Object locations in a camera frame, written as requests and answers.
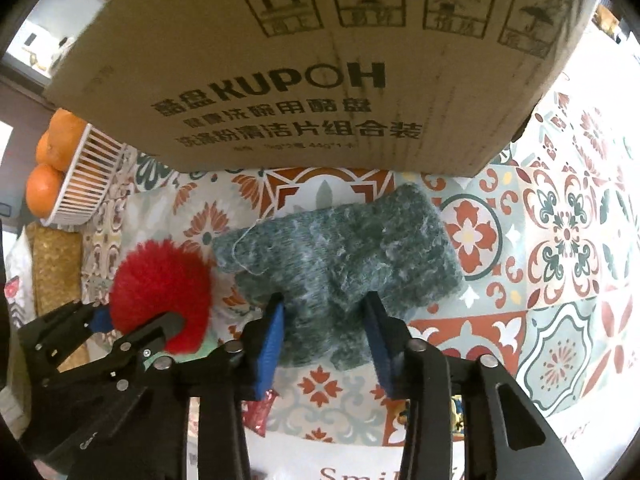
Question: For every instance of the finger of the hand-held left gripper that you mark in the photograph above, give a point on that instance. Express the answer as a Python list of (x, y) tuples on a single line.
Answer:
[(162, 329), (101, 321)]

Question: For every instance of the yellow woven mat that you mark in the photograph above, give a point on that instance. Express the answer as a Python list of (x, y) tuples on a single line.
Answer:
[(55, 280)]

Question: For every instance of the red fluffy pom-pom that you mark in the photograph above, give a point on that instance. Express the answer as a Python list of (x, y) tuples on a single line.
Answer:
[(157, 285)]

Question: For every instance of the patterned tile-print tablecloth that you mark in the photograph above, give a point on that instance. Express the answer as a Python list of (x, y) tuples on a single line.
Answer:
[(550, 220)]

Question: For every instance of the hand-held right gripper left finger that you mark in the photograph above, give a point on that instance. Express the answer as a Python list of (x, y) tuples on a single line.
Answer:
[(270, 347)]

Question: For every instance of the white slatted basket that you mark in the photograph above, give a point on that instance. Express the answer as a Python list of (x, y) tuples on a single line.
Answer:
[(87, 180)]

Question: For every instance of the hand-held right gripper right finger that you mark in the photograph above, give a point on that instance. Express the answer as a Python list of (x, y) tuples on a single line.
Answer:
[(379, 347)]

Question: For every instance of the brown cardboard box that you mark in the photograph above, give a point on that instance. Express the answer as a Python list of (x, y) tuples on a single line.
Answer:
[(310, 60)]

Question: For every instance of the orange fruit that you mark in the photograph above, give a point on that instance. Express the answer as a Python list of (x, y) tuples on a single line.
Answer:
[(66, 132), (46, 150), (44, 191)]

